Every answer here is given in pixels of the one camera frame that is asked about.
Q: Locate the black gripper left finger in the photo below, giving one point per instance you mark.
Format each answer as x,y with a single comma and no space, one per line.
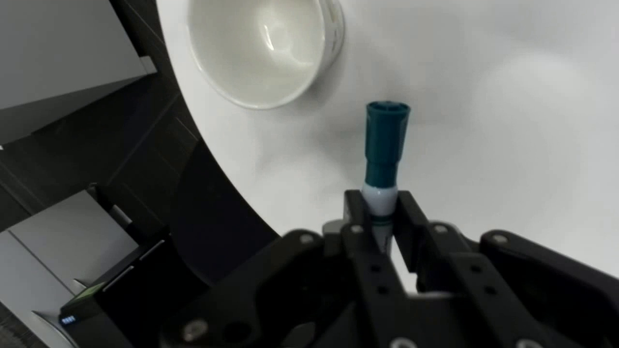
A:
359,258

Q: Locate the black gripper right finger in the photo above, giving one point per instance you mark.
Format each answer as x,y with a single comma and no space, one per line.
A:
450,271

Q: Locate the green white dry-erase marker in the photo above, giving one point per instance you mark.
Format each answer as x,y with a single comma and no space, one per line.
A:
387,142

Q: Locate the white mug with floral print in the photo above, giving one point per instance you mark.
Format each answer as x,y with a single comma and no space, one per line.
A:
257,59

